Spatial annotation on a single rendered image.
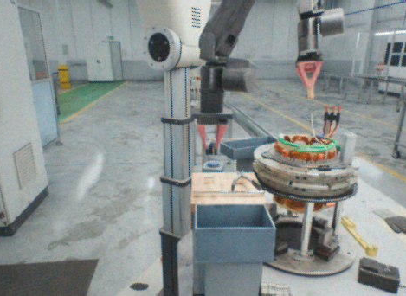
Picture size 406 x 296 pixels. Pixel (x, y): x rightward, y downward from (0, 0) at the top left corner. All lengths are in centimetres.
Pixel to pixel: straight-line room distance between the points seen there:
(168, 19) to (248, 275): 80
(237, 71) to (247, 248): 38
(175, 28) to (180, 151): 45
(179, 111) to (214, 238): 62
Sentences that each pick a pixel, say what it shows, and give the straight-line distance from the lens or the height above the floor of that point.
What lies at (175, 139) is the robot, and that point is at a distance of 117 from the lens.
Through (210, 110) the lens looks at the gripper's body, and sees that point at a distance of 70.
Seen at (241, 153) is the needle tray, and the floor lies 104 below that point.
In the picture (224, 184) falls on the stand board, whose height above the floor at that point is 106.
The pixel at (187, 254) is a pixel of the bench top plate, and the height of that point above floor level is 78.
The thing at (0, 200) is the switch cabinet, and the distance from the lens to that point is 281.
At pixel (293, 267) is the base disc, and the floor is 80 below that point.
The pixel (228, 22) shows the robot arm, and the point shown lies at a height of 147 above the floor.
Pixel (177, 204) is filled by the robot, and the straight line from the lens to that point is 126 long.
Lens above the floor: 141
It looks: 18 degrees down
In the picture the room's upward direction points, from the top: straight up
